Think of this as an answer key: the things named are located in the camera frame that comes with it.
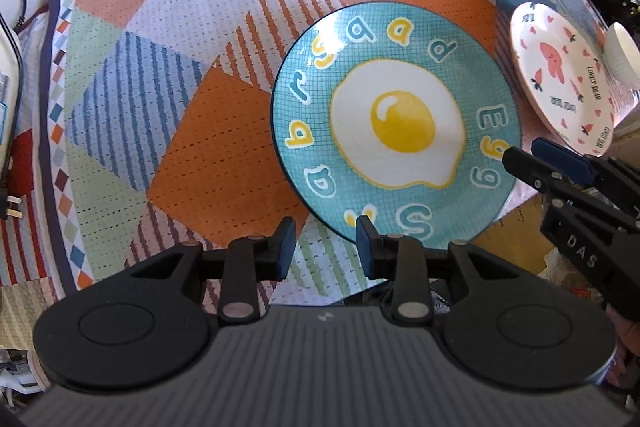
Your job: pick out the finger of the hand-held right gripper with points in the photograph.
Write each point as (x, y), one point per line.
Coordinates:
(522, 164)
(557, 155)

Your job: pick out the blue fried egg print plate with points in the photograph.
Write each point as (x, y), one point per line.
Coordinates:
(400, 117)

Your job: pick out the black power plug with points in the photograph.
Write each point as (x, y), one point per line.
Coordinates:
(10, 204)

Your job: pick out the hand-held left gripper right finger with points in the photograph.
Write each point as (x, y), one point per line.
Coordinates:
(365, 248)

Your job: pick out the brown cardboard box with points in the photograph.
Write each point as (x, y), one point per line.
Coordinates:
(515, 237)

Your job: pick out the white ribbed bowl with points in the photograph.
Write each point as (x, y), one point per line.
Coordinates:
(622, 54)

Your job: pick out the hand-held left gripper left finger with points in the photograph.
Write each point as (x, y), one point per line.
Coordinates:
(287, 252)

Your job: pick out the patchwork print tablecloth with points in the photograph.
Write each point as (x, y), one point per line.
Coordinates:
(175, 57)

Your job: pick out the white plate with pink print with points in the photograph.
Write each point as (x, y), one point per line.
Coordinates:
(555, 72)

